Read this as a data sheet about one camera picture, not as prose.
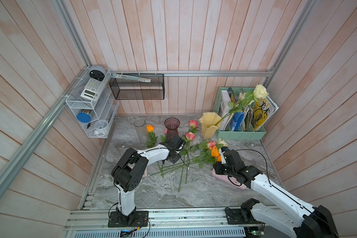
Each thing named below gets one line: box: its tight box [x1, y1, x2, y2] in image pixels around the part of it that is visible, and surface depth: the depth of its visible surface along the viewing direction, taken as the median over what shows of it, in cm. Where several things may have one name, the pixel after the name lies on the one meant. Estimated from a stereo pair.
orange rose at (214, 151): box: [209, 145, 220, 158], surface depth 94 cm
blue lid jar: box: [76, 112, 92, 123], surface depth 78 cm
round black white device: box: [89, 64, 107, 82], surface depth 83 cm
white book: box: [218, 89, 232, 131], surface depth 97 cm
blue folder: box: [230, 112, 245, 131], surface depth 97 cm
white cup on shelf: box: [93, 119, 109, 137], surface depth 92 cm
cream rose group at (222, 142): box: [218, 137, 229, 148], surface depth 100 cm
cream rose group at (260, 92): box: [215, 83, 270, 127], surface depth 73 cm
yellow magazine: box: [252, 95, 279, 132], surface depth 100 cm
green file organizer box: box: [213, 86, 267, 141], surface depth 103 cm
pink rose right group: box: [208, 140, 216, 148], surface depth 100 cm
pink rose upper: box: [188, 119, 199, 129], surface depth 111 cm
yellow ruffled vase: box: [198, 112, 222, 141], surface depth 94 cm
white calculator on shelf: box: [80, 77, 105, 102], surface depth 79 cm
